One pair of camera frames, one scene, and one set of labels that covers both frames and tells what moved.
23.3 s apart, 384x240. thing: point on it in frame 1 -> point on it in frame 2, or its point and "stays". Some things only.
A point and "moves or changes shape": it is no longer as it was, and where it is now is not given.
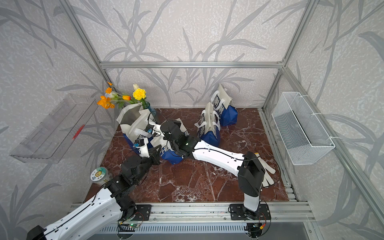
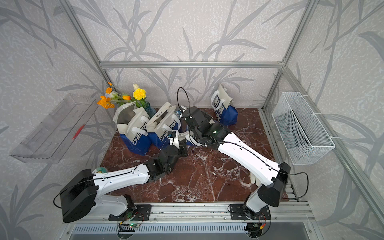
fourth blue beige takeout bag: [222, 102] stays
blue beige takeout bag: [159, 142] moves or changes shape
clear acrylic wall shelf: [46, 144] stays
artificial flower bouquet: [113, 97] stays
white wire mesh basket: [302, 136] stays
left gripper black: [155, 157] -> [182, 146]
